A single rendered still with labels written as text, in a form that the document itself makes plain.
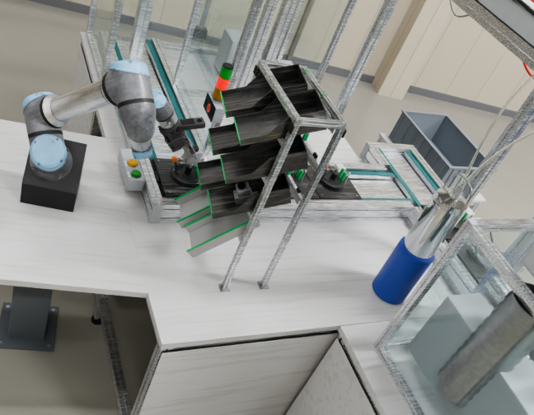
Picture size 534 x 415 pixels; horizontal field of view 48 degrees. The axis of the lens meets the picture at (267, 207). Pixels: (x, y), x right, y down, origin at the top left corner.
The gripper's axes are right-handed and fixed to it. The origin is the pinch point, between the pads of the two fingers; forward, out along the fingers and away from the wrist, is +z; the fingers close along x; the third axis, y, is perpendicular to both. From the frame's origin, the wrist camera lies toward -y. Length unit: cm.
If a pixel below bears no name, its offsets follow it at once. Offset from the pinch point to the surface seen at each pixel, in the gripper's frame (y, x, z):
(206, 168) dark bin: -2.9, 22.4, -10.8
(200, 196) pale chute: 5.0, 22.1, 1.6
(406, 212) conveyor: -76, 17, 86
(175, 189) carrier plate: 14.3, 8.5, 5.3
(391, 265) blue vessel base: -51, 60, 51
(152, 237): 29.9, 25.0, 6.7
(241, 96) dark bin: -26.6, 23.9, -34.6
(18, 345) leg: 117, 11, 45
